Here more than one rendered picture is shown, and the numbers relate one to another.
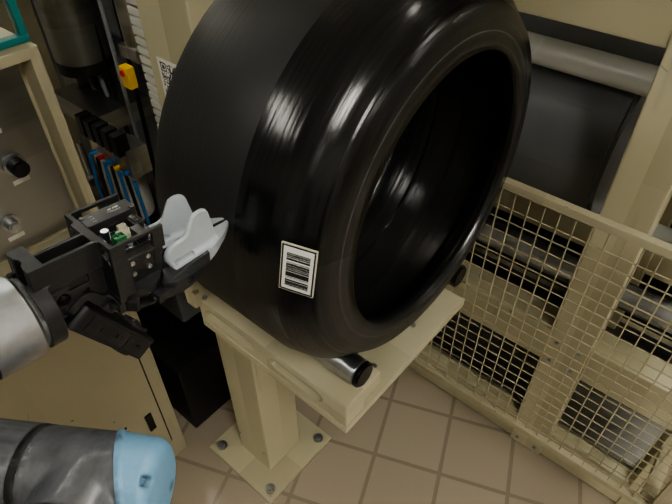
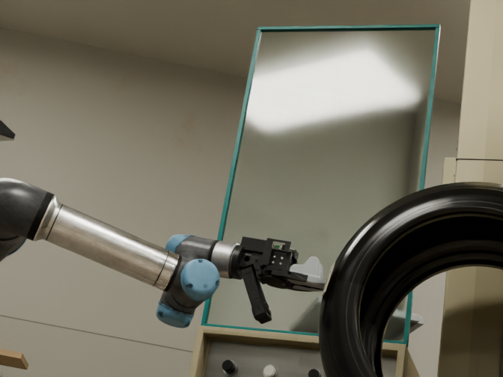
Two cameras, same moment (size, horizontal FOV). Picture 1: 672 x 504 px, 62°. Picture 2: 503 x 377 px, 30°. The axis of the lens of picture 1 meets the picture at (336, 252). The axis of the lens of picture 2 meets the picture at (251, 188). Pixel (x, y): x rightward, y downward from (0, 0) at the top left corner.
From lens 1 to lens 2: 1.79 m
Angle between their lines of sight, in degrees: 91
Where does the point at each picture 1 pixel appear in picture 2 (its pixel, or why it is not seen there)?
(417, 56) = (427, 196)
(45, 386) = not seen: outside the picture
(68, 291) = (250, 256)
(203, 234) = (312, 270)
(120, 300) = (260, 263)
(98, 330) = (248, 280)
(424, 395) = not seen: outside the picture
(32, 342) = (225, 252)
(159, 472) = (205, 267)
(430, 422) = not seen: outside the picture
